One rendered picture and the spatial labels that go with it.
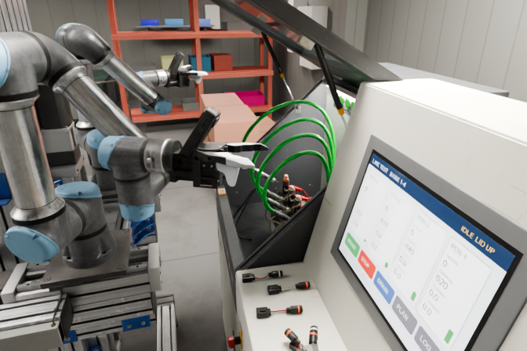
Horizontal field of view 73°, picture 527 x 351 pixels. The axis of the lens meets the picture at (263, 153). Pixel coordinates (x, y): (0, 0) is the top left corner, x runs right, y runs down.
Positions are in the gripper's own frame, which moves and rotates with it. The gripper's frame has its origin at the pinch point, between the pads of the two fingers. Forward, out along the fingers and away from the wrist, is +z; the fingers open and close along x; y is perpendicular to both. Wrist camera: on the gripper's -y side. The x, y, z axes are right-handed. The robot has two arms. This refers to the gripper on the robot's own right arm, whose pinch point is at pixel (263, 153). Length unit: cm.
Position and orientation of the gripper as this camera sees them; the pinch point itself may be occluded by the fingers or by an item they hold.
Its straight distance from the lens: 71.6
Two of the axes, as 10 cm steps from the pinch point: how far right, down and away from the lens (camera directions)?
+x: -1.8, 2.3, -9.6
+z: 9.8, 0.7, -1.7
